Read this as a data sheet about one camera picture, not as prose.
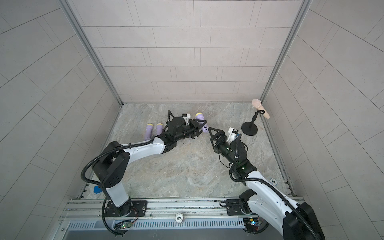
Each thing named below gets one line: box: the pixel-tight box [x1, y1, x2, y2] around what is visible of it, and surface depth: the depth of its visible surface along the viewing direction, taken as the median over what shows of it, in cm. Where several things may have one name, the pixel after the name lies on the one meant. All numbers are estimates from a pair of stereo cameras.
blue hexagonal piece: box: [93, 185, 103, 194], surface depth 76 cm
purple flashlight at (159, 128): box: [156, 123, 164, 136], surface depth 101 cm
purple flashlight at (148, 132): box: [145, 123, 154, 141], surface depth 98 cm
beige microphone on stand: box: [251, 98, 270, 119], surface depth 82 cm
